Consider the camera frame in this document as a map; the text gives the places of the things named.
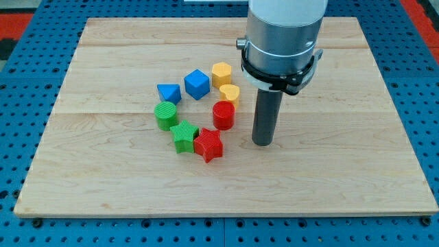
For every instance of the green cylinder block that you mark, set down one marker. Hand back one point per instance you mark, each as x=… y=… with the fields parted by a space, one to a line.
x=166 y=115

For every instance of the yellow heart block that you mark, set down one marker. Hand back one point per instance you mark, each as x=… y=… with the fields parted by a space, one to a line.
x=230 y=93

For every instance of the red cylinder block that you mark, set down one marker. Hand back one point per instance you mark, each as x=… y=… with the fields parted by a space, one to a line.
x=223 y=115

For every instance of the yellow hexagon block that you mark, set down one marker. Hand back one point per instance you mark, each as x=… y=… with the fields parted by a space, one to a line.
x=221 y=74

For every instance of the green star block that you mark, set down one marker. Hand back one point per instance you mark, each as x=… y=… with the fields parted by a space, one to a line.
x=184 y=135

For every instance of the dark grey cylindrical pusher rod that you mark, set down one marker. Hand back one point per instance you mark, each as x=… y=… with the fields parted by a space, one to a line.
x=265 y=116

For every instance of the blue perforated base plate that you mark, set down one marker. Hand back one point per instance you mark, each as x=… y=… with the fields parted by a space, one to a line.
x=33 y=74

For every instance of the red star block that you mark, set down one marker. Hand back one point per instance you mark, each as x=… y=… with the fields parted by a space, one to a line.
x=208 y=144

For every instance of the blue cube block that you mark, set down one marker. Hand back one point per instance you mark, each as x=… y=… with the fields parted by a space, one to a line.
x=197 y=84

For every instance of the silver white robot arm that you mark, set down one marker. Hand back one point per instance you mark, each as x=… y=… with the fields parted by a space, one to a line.
x=281 y=34

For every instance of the light wooden board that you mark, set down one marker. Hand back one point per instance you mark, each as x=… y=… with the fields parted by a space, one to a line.
x=339 y=149

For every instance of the blue triangle block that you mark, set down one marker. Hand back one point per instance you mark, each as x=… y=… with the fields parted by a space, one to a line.
x=169 y=93

